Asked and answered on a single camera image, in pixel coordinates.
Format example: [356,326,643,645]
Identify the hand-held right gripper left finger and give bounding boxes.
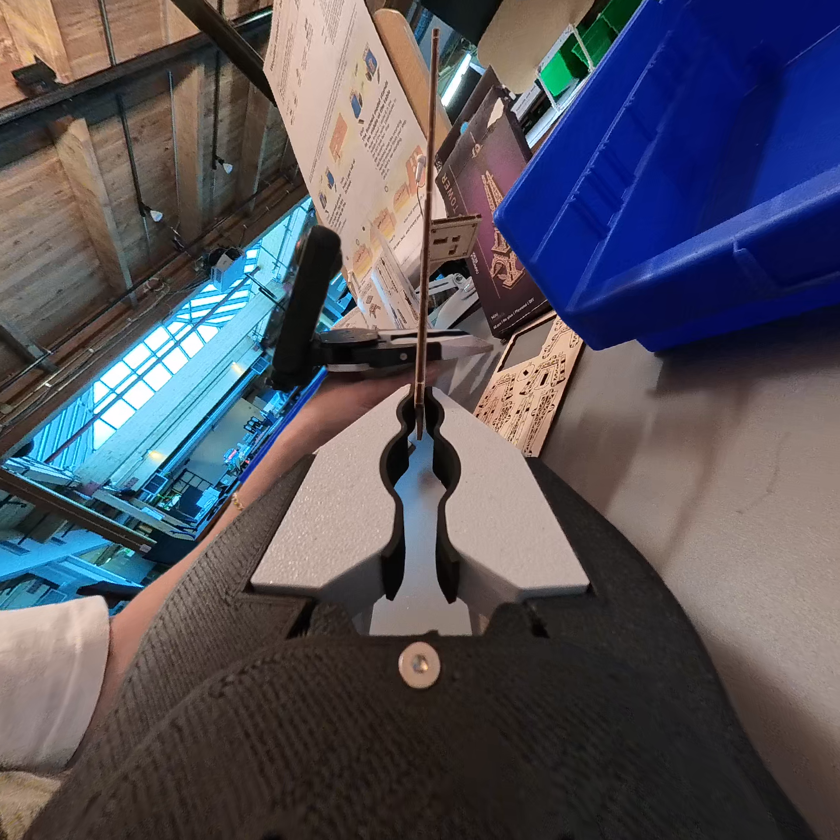
[251,386,417,636]

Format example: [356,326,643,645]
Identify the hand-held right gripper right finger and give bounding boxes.
[428,387,599,636]

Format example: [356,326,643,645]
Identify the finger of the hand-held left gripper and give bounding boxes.
[374,328,494,361]
[325,360,422,376]

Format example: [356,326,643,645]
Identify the wooden puzzle frame sheet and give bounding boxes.
[413,28,442,441]

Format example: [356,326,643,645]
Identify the person's left forearm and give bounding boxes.
[0,495,245,774]

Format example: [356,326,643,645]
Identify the person's left hand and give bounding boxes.
[230,375,411,514]

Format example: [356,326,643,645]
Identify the wooden tower parts sheet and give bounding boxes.
[472,314,585,458]

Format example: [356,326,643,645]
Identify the dark puzzle box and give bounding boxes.
[434,64,552,340]

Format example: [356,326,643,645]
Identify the paper instruction sheet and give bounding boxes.
[262,0,454,290]

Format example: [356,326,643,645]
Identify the large paned window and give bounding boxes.
[29,197,316,460]

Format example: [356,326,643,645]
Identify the blue plastic bin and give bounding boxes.
[492,0,840,353]

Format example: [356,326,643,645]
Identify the green storage bins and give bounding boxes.
[537,0,643,101]

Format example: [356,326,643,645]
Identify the person's printed shirt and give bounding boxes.
[0,768,67,840]

